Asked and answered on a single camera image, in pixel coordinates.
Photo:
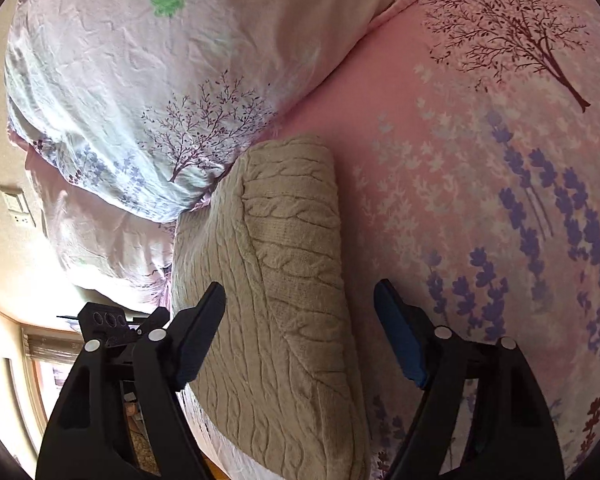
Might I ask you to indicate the pink floral pillow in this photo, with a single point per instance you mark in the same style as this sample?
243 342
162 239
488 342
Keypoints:
95 240

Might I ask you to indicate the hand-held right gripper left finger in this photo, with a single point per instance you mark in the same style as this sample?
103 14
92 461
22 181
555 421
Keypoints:
195 350

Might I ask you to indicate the wooden framed window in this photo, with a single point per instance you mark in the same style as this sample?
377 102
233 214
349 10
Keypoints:
45 375

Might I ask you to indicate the pink floral bed sheet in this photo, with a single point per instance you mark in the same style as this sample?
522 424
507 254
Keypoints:
455 170

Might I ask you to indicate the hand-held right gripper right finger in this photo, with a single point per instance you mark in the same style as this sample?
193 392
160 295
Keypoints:
399 340

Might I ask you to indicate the pink pillow with green leaf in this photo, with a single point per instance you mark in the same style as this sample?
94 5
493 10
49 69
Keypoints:
155 75

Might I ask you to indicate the white wall switch plate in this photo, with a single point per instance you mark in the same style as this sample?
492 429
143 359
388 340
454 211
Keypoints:
17 206

